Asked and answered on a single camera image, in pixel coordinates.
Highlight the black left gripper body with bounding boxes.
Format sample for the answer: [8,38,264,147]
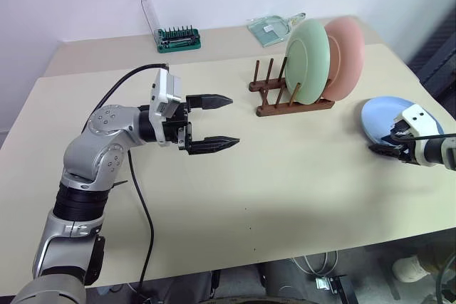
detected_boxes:
[162,95,194,151]

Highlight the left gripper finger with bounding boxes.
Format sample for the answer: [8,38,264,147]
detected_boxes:
[186,135,241,157]
[187,93,234,110]

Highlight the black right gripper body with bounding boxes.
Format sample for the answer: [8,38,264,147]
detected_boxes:
[398,142,418,165]

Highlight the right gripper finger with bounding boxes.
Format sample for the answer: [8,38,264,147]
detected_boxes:
[389,120,411,138]
[368,142,403,158]

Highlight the blue plate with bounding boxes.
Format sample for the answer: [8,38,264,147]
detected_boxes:
[361,95,446,149]

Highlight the pink plate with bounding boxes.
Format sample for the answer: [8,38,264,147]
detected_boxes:
[322,16,366,103]

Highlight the green plate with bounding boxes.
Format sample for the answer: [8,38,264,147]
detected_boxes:
[284,19,331,106]

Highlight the wooden dish rack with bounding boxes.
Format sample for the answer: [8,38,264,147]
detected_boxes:
[248,56,336,118]

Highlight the green screwdriver bit case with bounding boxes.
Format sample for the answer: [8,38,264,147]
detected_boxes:
[140,0,202,54]

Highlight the dark ribbed object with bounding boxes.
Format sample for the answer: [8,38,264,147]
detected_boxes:
[408,8,456,105]

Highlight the olive trouser leg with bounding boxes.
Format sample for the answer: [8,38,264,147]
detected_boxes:
[415,242,456,276]

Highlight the white shoe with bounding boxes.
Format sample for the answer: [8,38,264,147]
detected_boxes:
[392,255,432,283]

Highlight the grey rounded shape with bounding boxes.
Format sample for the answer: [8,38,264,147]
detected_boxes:
[261,259,304,298]

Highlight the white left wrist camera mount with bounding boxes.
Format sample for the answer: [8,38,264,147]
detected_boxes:
[148,68,187,147]

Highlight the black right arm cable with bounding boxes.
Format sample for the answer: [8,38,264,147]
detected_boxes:
[389,132,456,142]

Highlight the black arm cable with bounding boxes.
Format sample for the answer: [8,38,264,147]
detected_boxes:
[389,132,456,142]
[83,63,171,294]

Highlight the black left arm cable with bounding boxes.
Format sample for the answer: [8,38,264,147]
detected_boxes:
[83,63,171,294]

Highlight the white floor cable coil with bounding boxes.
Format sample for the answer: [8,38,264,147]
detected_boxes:
[291,249,339,277]

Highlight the small metal bracket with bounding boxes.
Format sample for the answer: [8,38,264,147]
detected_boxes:
[315,274,349,293]

